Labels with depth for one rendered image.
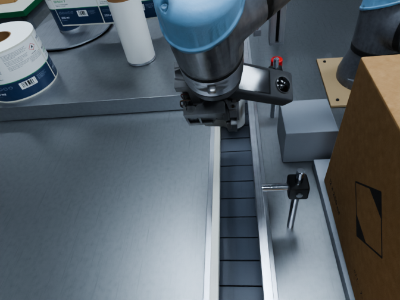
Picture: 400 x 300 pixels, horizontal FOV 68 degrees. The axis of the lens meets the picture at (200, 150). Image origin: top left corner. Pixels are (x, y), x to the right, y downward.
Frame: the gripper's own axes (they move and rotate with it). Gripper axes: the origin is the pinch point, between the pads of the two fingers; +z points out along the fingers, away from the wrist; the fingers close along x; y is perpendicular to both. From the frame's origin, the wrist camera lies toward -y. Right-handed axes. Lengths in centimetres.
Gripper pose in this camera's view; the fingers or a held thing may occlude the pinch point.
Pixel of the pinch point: (234, 118)
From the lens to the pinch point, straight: 57.1
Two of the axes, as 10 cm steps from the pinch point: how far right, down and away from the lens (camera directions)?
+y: -9.9, 0.5, 1.3
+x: 0.2, 9.8, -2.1
